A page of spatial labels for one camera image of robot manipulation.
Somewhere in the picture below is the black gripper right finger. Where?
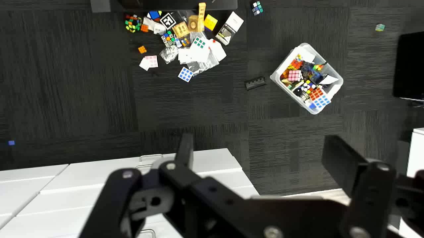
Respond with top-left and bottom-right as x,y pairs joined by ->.
321,133 -> 398,238

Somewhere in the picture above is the colourful twisted puzzle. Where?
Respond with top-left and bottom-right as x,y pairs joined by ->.
124,13 -> 144,34

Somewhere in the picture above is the white pink sticker cube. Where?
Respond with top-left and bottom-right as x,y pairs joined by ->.
138,54 -> 160,71

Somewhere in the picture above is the white drawer cabinet wooden top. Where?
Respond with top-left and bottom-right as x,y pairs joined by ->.
0,146 -> 260,238

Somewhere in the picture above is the white blue sticker cube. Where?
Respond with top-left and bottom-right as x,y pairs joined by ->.
177,66 -> 197,83

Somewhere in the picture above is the white bin of puzzle cubes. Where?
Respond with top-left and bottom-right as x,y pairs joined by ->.
269,41 -> 345,116

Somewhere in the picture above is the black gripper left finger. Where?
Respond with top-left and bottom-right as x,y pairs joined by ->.
79,130 -> 243,238

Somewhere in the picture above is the tan cardboard puzzle box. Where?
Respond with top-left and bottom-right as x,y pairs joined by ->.
171,21 -> 191,39

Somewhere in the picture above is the tall tan wooden block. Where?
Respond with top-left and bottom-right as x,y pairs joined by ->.
197,1 -> 209,21

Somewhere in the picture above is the small black ridged bar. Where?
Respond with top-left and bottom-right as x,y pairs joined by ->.
244,75 -> 268,91

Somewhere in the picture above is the white multicolour puzzle cube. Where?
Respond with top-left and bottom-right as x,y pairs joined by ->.
251,0 -> 266,17

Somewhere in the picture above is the white island cabinet wooden top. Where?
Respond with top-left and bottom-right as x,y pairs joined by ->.
406,126 -> 424,178

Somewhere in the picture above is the yellow puzzle box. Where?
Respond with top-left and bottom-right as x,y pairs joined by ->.
203,13 -> 220,31

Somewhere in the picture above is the white green sticker cube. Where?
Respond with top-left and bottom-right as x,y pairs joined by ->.
193,35 -> 209,50

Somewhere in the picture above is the white and black carton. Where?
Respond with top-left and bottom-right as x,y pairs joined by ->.
215,10 -> 246,46

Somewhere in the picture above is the black white marker tag box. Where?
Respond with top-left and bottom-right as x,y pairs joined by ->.
160,11 -> 178,29

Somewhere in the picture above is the black cube ottoman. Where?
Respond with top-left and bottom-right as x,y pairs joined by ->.
393,30 -> 424,100

